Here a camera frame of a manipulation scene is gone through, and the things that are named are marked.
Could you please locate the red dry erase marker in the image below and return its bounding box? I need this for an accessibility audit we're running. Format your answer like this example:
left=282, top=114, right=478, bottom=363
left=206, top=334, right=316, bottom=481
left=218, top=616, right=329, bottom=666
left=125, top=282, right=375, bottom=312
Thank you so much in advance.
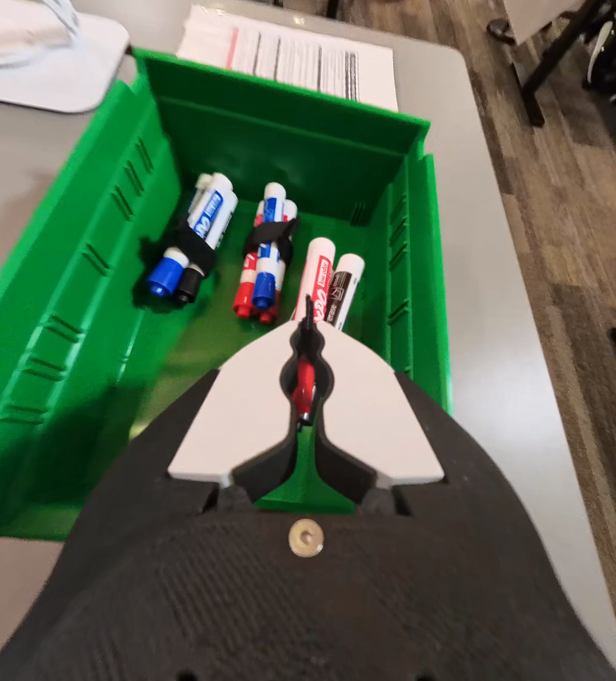
left=291, top=237, right=336, bottom=418
left=232, top=199, right=266, bottom=320
left=257, top=198, right=300, bottom=326

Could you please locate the green plastic bin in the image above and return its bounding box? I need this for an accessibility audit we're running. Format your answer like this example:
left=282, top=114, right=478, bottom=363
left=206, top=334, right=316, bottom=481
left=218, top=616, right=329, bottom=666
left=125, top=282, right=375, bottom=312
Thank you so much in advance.
left=0, top=47, right=453, bottom=543

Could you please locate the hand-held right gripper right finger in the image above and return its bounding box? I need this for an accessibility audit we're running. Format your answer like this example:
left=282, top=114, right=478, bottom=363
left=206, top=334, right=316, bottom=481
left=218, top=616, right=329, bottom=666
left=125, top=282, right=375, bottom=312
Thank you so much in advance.
left=314, top=322, right=445, bottom=505

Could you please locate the printed paper sheet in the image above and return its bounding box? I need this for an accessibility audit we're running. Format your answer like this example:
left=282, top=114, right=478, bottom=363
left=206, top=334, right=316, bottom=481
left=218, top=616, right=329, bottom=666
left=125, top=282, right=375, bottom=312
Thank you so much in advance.
left=176, top=4, right=399, bottom=112

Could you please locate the black velcro strap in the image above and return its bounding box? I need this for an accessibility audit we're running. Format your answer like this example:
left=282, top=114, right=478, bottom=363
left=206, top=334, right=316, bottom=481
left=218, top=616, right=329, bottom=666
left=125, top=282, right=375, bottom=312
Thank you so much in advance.
left=172, top=221, right=218, bottom=277
left=244, top=217, right=300, bottom=261
left=293, top=294, right=323, bottom=357

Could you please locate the blue dry erase marker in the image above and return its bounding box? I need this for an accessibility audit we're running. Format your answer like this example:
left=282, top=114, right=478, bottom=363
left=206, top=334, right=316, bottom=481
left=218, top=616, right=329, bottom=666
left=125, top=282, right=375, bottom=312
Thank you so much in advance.
left=252, top=182, right=288, bottom=312
left=145, top=172, right=234, bottom=297

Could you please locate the white leaning panel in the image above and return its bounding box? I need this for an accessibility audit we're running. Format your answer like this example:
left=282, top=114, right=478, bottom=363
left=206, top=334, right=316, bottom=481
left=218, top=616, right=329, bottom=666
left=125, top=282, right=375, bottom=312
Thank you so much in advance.
left=501, top=0, right=588, bottom=46

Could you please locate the clear plastic stand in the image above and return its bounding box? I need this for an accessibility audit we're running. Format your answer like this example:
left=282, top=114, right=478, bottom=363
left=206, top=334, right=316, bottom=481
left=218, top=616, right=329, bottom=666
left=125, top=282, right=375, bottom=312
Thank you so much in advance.
left=0, top=0, right=82, bottom=69

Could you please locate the white board with black edge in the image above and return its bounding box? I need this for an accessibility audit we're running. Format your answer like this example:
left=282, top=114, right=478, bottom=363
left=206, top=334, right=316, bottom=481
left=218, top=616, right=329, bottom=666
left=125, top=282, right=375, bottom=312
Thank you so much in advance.
left=0, top=0, right=130, bottom=115

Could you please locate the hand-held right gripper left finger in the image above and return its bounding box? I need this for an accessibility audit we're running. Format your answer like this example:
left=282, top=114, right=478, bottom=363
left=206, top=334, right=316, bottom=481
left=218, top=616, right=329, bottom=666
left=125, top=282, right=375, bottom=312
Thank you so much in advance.
left=167, top=321, right=302, bottom=505

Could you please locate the black dry erase marker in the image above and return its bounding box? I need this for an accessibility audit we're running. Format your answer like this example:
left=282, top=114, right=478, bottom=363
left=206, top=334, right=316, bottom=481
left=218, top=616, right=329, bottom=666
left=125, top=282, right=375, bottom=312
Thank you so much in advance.
left=172, top=189, right=240, bottom=306
left=326, top=254, right=367, bottom=332

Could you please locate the black desk leg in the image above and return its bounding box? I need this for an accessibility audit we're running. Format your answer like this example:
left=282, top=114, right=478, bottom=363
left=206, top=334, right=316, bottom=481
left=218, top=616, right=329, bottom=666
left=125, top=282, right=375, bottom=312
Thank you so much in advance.
left=486, top=0, right=614, bottom=128

